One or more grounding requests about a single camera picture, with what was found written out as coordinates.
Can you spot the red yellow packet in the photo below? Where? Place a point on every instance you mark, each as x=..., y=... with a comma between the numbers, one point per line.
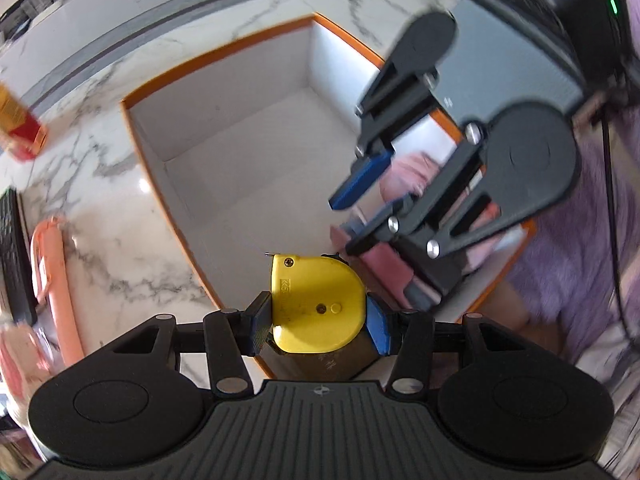
x=20, y=125

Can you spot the orange-rimmed grey storage box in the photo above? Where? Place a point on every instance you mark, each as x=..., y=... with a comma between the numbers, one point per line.
x=225, y=160

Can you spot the pink pouch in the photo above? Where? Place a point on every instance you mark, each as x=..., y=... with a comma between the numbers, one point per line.
x=407, y=172

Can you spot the purple fluffy robe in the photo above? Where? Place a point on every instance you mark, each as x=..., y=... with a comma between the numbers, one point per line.
x=565, y=270

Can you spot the yellow tape measure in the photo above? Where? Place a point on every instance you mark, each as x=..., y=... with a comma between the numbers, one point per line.
x=315, y=305

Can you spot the person's bare leg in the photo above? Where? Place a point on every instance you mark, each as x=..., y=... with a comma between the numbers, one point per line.
x=505, y=305

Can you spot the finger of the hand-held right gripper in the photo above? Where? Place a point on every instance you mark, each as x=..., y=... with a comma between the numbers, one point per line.
x=402, y=217
x=360, y=182

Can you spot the pink key case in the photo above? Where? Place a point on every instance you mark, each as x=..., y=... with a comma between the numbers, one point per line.
x=385, y=267

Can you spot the small gold box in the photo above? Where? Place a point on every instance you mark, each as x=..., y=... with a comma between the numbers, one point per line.
x=325, y=364

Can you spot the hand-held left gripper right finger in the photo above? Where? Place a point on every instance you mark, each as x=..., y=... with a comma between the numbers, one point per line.
x=380, y=327

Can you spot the black keyboard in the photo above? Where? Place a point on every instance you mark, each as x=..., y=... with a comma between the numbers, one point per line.
x=12, y=255

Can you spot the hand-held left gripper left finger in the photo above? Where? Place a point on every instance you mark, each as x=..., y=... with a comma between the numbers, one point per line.
x=260, y=325

